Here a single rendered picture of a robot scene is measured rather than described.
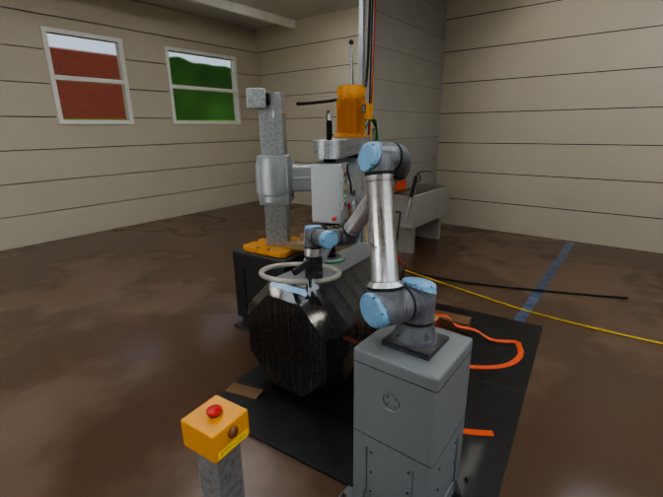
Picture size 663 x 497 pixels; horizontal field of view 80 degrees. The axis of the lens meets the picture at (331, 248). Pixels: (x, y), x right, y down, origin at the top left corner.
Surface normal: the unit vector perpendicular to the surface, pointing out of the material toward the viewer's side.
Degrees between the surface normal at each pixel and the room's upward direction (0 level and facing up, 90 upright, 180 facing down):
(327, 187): 90
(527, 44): 90
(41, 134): 90
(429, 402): 90
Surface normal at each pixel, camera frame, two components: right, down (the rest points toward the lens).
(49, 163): 0.79, 0.17
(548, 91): -0.61, 0.24
